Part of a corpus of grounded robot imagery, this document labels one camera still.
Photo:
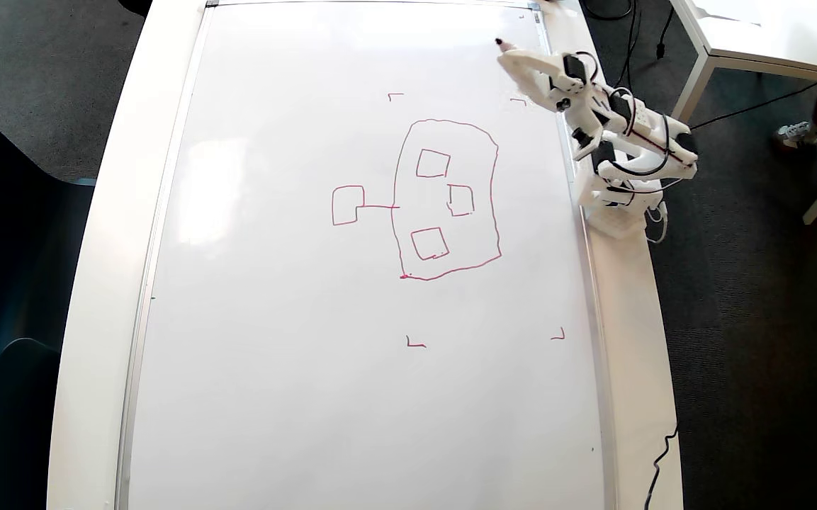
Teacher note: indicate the dark blue chair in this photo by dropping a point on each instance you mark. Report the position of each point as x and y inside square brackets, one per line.
[4, 241]
[135, 6]
[11, 432]

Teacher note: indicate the white gripper black motors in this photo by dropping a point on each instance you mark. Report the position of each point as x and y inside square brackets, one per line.
[547, 76]

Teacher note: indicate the white marker pen red ends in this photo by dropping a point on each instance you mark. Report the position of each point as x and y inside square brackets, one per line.
[507, 47]

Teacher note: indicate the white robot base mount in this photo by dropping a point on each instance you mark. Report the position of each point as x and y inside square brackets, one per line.
[613, 216]

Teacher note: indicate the grey sneaker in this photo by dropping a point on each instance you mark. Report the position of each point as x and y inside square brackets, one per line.
[798, 133]

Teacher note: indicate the large whiteboard aluminium frame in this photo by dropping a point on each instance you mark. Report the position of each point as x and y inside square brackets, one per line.
[295, 283]

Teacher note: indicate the white side table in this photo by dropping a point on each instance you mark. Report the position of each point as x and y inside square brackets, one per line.
[769, 35]

